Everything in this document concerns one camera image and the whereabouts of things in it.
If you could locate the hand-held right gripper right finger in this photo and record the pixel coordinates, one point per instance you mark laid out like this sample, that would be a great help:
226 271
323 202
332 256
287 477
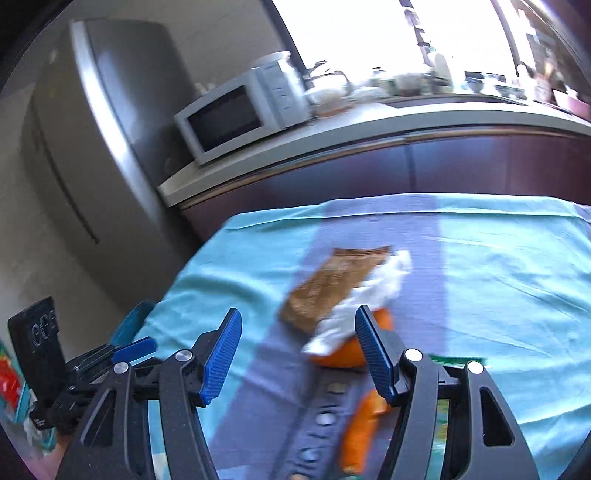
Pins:
376 355

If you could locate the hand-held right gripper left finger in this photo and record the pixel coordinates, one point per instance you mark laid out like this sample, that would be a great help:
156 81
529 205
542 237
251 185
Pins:
221 355

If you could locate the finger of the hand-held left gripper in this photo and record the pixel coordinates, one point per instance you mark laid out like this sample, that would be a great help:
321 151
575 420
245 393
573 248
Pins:
136 349

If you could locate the large orange peel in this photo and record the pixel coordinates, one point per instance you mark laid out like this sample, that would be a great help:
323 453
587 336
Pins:
341 355

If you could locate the white foam fruit net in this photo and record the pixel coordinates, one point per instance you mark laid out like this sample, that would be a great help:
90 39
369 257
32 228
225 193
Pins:
374 290

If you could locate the green snack packet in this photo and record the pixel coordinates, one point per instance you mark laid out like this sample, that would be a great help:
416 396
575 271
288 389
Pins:
455 360

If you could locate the brown snack packet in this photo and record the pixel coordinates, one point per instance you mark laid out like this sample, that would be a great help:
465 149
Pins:
323 286

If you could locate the red bag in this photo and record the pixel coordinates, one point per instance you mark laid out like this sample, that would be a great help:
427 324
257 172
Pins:
11 383

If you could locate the orange peel strip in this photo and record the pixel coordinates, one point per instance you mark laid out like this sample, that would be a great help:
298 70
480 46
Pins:
362 429

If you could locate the blue plastic bag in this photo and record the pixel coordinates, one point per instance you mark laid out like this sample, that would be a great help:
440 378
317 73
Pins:
34 429

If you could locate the teal and purple tablecloth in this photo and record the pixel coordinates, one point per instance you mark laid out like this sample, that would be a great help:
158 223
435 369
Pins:
485 286

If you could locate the brown base cabinets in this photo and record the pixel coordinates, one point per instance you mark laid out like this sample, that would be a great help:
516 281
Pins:
415 170

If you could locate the white kitchen countertop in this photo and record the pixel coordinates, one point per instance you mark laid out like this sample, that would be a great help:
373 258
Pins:
369 124

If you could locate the grey refrigerator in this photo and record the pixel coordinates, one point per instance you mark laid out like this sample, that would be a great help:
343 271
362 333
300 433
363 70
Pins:
115 115

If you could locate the white microwave oven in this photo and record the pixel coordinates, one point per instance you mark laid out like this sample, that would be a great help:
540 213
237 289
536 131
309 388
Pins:
221 120

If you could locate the stacked clear food containers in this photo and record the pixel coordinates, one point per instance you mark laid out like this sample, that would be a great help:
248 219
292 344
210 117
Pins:
330 99

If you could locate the dish soap bottle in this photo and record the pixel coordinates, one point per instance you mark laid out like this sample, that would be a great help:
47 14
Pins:
439 69

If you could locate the pink basin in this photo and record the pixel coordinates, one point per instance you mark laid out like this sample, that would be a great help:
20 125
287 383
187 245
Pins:
572 101

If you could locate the kitchen window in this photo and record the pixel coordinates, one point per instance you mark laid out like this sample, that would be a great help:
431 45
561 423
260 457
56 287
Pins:
369 32

